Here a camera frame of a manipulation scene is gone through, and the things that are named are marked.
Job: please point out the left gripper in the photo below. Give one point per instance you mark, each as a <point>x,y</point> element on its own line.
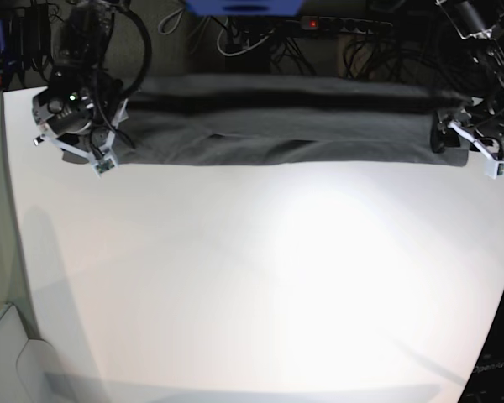
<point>490,127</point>

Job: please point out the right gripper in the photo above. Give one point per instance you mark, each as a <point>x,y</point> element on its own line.
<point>90,140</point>

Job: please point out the dark grey t-shirt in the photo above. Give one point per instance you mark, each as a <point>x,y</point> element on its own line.
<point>240,120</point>

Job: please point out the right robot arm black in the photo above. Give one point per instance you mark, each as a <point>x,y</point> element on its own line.
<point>81,98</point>

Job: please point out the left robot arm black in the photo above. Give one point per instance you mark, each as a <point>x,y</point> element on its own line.
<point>480,24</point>

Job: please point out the blue box overhead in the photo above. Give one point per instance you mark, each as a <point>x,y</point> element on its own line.
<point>244,7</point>

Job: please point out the grey bin at left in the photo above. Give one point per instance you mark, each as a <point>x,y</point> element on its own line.
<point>30,370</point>

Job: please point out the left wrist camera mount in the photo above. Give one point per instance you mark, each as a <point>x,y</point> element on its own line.
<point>492,148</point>

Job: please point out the black power strip red switch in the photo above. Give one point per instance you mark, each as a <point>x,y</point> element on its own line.
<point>337,25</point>

